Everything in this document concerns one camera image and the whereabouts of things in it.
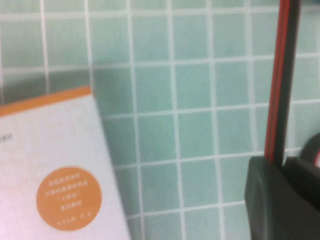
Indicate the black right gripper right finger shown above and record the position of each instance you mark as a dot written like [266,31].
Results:
[305,175]

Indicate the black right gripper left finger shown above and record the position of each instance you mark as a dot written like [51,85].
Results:
[270,200]

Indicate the red and black pencil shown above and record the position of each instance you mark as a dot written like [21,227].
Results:
[277,87]

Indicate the green checked tablecloth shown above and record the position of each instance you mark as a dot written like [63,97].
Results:
[195,87]

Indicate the white and orange book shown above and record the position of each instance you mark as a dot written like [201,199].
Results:
[62,150]

